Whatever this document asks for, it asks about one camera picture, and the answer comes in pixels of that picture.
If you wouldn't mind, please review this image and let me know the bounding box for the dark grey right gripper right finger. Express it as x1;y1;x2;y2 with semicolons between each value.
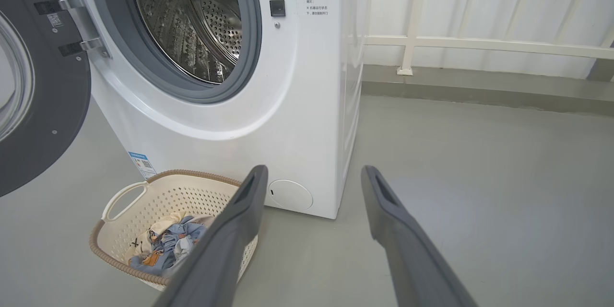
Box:
361;165;478;307

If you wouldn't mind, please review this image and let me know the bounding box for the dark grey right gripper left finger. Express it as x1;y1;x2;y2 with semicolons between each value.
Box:
153;165;268;307

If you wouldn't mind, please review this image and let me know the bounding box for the blue cartoon-print garment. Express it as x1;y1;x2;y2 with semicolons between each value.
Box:
129;216;208;276

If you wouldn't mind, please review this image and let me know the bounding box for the cream and blue cartoon garment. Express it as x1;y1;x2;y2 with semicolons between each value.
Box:
132;211;189;255

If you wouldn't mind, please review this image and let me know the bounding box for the black round glass washer door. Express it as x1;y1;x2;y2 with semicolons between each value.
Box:
0;0;92;197

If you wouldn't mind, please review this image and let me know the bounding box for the white front-load washing machine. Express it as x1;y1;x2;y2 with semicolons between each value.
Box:
26;0;372;220

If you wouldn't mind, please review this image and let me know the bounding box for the grey rubber door gasket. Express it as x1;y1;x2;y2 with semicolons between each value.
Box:
89;0;262;104

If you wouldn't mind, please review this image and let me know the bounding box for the perforated steel washer drum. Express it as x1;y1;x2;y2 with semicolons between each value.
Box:
133;0;242;84

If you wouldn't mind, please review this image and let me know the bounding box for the silver metal door hinge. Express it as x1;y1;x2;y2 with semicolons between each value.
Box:
60;0;111;58

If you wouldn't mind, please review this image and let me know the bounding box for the cream perforated laundry basket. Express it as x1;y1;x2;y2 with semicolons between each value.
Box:
89;169;260;292

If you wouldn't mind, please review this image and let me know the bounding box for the round white filter cover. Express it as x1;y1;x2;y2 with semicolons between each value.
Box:
268;180;313;211

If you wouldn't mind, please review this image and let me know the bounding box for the blue energy label sticker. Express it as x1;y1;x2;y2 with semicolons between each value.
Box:
128;151;157;180

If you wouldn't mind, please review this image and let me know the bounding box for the white metal railing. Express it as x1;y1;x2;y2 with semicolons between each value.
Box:
363;0;614;76

